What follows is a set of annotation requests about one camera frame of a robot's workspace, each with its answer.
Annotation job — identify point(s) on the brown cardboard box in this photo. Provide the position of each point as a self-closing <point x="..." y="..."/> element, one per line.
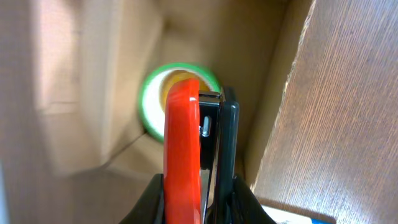
<point x="73" y="146"/>

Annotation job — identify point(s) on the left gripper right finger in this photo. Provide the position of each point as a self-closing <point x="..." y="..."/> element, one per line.
<point x="245" y="208"/>

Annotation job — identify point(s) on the blue whiteboard marker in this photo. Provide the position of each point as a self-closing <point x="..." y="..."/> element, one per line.
<point x="285" y="217"/>

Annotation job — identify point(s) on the red black stapler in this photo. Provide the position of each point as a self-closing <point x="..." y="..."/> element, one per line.
<point x="199" y="153"/>

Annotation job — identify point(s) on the green tape roll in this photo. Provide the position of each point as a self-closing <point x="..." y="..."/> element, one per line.
<point x="151" y="110"/>

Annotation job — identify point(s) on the small yellow tape roll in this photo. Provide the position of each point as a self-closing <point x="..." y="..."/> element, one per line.
<point x="175" y="77"/>

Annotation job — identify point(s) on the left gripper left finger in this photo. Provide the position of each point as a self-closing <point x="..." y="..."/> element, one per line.
<point x="150" y="208"/>

